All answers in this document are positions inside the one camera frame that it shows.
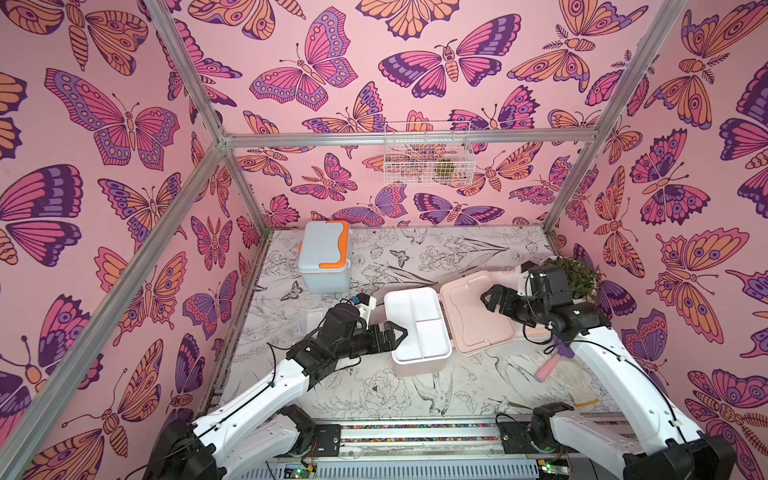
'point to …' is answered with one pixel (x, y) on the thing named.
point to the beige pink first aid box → (427, 325)
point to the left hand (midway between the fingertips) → (399, 334)
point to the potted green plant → (582, 279)
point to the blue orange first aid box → (324, 257)
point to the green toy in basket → (444, 170)
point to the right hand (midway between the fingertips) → (497, 299)
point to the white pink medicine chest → (522, 275)
